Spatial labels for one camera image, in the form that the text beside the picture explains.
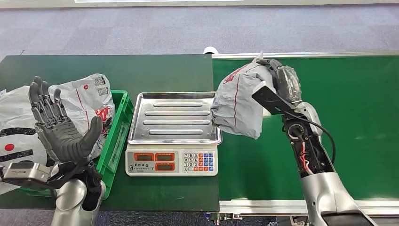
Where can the green plastic crate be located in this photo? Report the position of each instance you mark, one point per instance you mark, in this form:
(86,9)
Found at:
(118,137)

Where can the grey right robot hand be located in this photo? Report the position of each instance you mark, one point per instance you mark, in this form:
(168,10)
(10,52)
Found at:
(288,84)

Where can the green conveyor belt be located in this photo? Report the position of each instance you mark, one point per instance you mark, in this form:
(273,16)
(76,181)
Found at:
(358,109)

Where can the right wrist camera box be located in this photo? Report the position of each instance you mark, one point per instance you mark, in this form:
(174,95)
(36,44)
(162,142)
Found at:
(271,99)

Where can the metal conveyor bracket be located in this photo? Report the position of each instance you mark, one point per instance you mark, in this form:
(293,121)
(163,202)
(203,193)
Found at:
(224,216)

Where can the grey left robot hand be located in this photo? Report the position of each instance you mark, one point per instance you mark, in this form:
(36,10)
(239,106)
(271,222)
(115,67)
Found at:
(62,140)

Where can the large grey courier bag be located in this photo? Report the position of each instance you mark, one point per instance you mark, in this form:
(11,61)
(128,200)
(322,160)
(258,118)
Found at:
(90,93)

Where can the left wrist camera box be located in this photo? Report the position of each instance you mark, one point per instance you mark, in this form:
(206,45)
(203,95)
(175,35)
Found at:
(26,173)

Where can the small grey courier package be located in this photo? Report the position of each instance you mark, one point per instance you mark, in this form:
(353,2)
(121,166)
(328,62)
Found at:
(240,103)

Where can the white conveyor roller end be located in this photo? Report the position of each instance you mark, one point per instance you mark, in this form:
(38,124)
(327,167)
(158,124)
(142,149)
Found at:
(210,50)

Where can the steel scale tray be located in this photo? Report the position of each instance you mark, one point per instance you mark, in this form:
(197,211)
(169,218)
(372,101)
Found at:
(174,98)

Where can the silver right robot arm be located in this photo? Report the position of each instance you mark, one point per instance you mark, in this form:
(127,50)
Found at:
(327,193)

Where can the white electronic scale body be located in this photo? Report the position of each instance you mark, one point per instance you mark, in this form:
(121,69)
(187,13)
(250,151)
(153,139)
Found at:
(171,171)

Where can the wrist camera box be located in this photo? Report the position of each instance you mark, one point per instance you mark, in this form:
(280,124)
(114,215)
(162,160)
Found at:
(26,173)
(271,99)

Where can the aluminium conveyor rail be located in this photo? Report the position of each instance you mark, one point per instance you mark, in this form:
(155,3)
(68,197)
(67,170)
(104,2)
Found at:
(327,54)
(255,206)

